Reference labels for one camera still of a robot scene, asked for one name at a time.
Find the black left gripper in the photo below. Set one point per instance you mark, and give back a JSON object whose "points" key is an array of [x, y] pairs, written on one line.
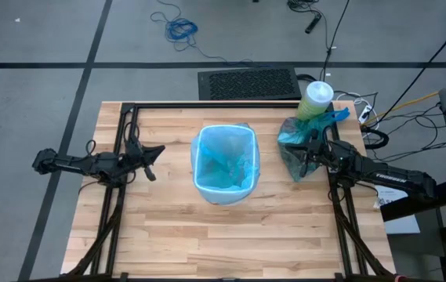
{"points": [[136, 156]]}

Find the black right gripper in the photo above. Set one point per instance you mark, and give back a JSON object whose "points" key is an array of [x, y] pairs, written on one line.
{"points": [[318, 154]]}

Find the teal trash bag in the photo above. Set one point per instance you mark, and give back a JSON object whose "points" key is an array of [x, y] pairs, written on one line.
{"points": [[299, 135]]}

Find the light blue trash bag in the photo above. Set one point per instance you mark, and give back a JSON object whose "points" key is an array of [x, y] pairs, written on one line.
{"points": [[224, 164]]}

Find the white plastic trash bin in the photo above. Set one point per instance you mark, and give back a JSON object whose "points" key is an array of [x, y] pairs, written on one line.
{"points": [[222, 197]]}

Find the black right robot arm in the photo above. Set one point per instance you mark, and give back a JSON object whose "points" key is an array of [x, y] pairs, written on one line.
{"points": [[387, 174]]}

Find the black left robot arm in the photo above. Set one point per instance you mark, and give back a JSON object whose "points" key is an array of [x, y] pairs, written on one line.
{"points": [[77, 164]]}

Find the green disinfecting wipes canister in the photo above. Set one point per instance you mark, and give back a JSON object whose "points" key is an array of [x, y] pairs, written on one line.
{"points": [[314, 102]]}

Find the white power strip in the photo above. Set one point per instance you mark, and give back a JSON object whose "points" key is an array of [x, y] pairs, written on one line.
{"points": [[365, 114]]}

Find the white paper sheet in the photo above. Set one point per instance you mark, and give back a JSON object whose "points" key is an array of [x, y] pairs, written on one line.
{"points": [[403, 226]]}

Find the black bar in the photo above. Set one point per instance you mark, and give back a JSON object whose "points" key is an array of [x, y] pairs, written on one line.
{"points": [[422, 205]]}

